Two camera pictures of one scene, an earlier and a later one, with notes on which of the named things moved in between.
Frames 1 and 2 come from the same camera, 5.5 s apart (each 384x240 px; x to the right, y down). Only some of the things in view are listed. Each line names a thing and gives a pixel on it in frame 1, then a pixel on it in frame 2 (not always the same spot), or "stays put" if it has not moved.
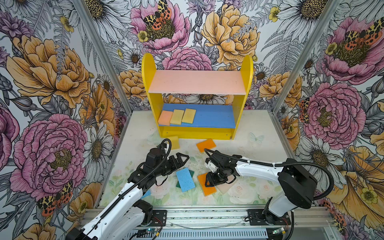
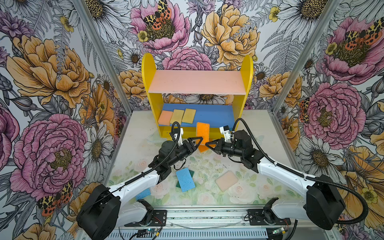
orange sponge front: [206, 190] → [203, 130]
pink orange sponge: [165, 118] stays put
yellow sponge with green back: [177, 117] stays put
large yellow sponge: [189, 116] stays put
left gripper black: [175, 165] → [194, 146]
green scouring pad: [191, 173] stays put
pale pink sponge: [225, 187] stays put
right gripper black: [211, 183] → [215, 142]
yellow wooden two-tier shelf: [217, 96] stays put
